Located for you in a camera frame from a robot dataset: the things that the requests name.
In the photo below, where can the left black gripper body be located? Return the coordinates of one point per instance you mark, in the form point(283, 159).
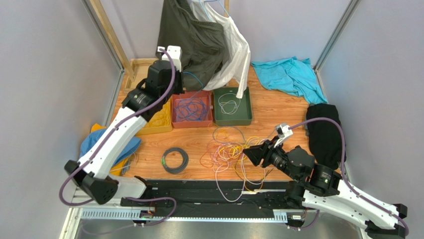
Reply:
point(177, 87)

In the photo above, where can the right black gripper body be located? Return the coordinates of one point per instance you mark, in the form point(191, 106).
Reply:
point(264, 156)

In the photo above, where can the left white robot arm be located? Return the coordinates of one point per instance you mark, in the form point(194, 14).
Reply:
point(91, 173)

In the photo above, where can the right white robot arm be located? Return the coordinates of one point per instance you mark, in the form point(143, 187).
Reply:
point(318, 187)

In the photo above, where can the red plastic bin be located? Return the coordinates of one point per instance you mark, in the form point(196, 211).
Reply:
point(192, 109)

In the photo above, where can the yellow plastic bin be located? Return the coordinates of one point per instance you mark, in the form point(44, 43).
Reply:
point(160, 123)

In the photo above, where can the dark green hanging garment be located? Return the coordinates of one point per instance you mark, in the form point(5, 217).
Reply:
point(202, 43)

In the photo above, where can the black cloth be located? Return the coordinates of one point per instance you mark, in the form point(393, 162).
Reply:
point(324, 137)

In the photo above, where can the green plastic bin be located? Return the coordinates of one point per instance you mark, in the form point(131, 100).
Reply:
point(230, 110)

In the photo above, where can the white hanging shirt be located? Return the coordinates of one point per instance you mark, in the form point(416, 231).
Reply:
point(238, 52)

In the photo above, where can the turquoise cloth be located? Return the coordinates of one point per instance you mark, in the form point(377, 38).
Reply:
point(291, 76)

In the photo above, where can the blue bucket hat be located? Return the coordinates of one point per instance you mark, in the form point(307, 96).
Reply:
point(96, 132)

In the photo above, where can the yellow cloth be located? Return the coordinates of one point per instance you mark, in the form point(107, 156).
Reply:
point(123, 163)

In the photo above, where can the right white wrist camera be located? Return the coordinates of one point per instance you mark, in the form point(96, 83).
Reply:
point(283, 133)

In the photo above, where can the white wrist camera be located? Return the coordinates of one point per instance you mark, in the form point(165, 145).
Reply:
point(175, 53)
point(283, 133)

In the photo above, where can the wooden tray frame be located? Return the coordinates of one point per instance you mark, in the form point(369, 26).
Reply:
point(140, 68)

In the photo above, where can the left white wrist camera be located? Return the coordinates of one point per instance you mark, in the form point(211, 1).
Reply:
point(175, 53)

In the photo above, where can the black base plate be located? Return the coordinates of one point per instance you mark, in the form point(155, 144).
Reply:
point(209, 191)

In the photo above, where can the slotted metal rail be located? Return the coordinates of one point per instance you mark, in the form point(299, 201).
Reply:
point(185, 211)

